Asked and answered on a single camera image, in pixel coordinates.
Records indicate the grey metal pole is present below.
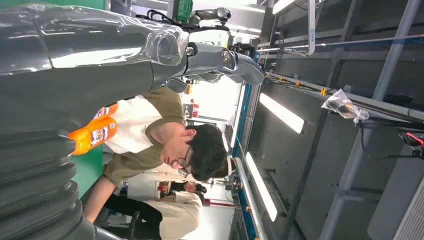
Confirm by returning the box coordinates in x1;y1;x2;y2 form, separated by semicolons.
318;0;422;240

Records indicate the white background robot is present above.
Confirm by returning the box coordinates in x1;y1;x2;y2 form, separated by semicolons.
185;6;258;59

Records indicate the white ceiling pipe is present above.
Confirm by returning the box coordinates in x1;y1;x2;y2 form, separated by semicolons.
264;72;424;122

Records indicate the green box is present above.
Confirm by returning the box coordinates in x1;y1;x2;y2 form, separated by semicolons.
172;0;194;24

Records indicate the clear plastic bag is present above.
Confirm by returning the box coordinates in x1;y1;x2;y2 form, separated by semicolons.
320;88;370;125

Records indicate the person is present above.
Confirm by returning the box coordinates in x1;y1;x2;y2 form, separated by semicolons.
105;163;208;240
82;86;229;224

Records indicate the red black clamp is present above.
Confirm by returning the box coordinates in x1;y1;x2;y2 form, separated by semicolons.
401;131;424;160

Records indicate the blue metal frame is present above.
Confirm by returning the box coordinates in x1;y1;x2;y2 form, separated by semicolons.
230;82;266;240

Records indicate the white vent grille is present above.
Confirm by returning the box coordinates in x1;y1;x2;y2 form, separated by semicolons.
392;177;424;240

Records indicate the orange bottle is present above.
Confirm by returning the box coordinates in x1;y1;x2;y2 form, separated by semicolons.
67;115;119;157
93;102;119;121

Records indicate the ceiling light panel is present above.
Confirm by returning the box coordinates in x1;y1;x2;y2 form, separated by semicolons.
259;92;305;135
272;0;296;15
245;152;278;223

